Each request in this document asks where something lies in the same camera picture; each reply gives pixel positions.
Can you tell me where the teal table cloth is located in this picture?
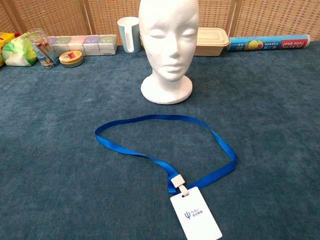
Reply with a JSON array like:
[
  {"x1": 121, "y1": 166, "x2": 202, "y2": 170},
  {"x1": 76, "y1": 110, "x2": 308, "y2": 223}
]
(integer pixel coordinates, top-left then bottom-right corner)
[{"x1": 0, "y1": 41, "x2": 320, "y2": 240}]

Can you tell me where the rattan folding screen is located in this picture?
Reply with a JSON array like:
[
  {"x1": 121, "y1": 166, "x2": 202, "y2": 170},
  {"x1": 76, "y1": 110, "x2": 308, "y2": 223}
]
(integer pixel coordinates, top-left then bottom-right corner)
[{"x1": 0, "y1": 0, "x2": 320, "y2": 46}]

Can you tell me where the blue plastic wrap roll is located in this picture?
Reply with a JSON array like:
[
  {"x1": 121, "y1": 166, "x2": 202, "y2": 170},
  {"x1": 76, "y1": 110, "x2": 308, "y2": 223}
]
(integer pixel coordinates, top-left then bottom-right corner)
[{"x1": 226, "y1": 34, "x2": 311, "y2": 52}]

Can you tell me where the yellow snack box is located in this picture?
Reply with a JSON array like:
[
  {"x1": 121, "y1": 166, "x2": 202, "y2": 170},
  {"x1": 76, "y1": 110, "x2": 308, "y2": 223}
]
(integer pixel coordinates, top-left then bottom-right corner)
[{"x1": 0, "y1": 31, "x2": 21, "y2": 68}]

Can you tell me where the clear jar with sticks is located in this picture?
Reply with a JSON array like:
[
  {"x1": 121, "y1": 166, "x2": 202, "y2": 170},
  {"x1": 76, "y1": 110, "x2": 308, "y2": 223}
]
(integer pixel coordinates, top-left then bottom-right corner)
[{"x1": 26, "y1": 28, "x2": 60, "y2": 69}]

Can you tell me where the beige lidded lunch box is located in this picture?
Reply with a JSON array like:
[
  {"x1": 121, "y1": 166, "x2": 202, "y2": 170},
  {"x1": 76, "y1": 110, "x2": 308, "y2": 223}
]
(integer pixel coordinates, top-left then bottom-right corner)
[{"x1": 193, "y1": 27, "x2": 230, "y2": 57}]

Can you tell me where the pastel tissue multipack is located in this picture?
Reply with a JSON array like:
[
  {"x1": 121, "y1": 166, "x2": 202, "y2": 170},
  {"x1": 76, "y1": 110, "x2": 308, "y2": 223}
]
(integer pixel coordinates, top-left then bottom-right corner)
[{"x1": 47, "y1": 34, "x2": 118, "y2": 57}]

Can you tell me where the white foam mannequin head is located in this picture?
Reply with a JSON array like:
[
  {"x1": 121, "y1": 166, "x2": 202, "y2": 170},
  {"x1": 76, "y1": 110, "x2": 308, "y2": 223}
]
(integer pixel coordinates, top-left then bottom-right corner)
[{"x1": 138, "y1": 0, "x2": 200, "y2": 105}]

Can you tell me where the white plastic ID badge card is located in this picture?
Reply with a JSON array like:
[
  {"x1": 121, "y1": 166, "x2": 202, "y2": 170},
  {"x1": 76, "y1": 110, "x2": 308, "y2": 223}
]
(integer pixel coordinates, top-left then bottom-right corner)
[{"x1": 169, "y1": 186, "x2": 223, "y2": 240}]

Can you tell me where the blue lanyard strap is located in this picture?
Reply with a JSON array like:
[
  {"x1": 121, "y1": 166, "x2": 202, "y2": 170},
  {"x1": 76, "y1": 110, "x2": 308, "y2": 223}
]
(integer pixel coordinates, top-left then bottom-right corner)
[{"x1": 94, "y1": 114, "x2": 238, "y2": 197}]

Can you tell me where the white measuring cup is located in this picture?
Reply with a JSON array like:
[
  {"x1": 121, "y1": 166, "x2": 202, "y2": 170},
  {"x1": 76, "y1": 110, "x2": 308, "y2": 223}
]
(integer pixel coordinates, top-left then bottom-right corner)
[{"x1": 117, "y1": 16, "x2": 142, "y2": 54}]

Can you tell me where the round tin red label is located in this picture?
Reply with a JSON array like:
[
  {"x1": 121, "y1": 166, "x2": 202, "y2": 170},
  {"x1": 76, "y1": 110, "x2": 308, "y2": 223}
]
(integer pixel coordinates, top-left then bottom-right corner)
[{"x1": 58, "y1": 50, "x2": 84, "y2": 69}]

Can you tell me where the green white plastic bag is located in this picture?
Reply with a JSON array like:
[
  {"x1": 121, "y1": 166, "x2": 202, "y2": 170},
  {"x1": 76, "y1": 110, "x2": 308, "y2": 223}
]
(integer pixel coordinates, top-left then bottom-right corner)
[{"x1": 2, "y1": 33, "x2": 38, "y2": 67}]

